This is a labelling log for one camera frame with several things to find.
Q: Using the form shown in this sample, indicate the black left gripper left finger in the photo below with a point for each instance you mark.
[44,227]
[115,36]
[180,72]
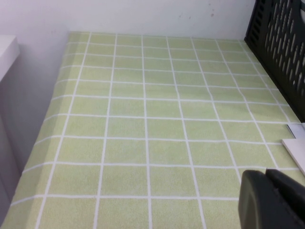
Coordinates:
[257,202]

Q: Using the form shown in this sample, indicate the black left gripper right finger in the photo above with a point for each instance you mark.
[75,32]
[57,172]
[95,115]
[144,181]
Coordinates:
[293,195]

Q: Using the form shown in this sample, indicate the black plastic book holder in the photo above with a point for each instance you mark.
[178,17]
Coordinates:
[274,47]

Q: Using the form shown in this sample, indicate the green checked tablecloth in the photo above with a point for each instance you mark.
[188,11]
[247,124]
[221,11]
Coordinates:
[143,119]

